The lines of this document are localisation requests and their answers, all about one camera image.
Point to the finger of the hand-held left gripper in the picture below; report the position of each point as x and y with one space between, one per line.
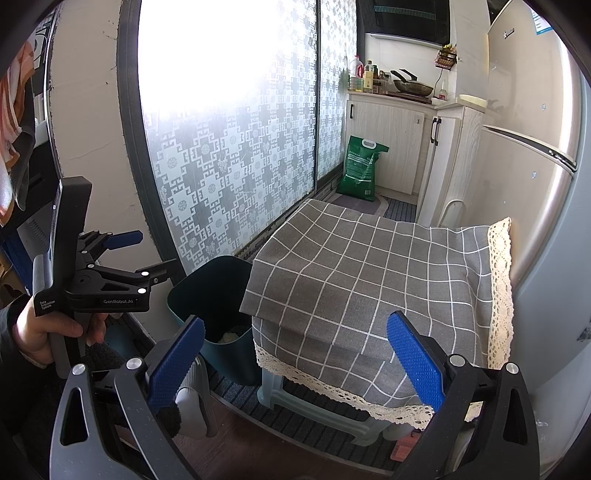
147 274
124 238

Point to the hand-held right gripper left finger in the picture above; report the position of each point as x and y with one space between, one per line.
178 364

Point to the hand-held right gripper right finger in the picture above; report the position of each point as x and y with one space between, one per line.
415 360

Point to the beige paper napkin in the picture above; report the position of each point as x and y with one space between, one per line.
230 334

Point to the dark teal bin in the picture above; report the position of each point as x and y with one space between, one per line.
221 281

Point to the person's left forearm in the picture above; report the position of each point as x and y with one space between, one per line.
5 355

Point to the person's left hand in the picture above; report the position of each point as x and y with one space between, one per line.
30 334

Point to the grey slipper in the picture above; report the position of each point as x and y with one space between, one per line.
196 397

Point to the grey striped carpet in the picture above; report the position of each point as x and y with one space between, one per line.
240 392

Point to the small pink box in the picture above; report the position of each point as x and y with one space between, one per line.
404 450

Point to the light blue plastic stool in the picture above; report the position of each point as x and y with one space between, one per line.
272 387

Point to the grey checked tablecloth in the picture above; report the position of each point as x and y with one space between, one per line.
351 277

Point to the patterned frosted glass door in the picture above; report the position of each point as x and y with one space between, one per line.
334 92
221 161

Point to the grey oval floor mat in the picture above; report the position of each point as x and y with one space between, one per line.
364 205

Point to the orange white cloth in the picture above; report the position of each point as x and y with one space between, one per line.
14 92

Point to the green rice bag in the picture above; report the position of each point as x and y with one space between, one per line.
360 170

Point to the tall white kitchen cabinet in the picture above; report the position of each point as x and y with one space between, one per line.
455 152

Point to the low white kitchen cabinet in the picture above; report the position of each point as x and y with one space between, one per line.
392 138

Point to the small clear bottle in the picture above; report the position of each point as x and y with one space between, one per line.
442 92

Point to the dark frying pan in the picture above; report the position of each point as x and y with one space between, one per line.
413 87

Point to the large cooking oil bottle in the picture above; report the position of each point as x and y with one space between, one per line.
356 76

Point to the yellow label bottle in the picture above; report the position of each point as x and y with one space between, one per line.
368 78

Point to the silver refrigerator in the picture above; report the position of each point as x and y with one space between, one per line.
521 92

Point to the black range hood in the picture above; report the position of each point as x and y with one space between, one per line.
406 23

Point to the blue white fridge label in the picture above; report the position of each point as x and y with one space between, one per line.
541 22

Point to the wall spice rack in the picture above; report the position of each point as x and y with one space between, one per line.
446 57

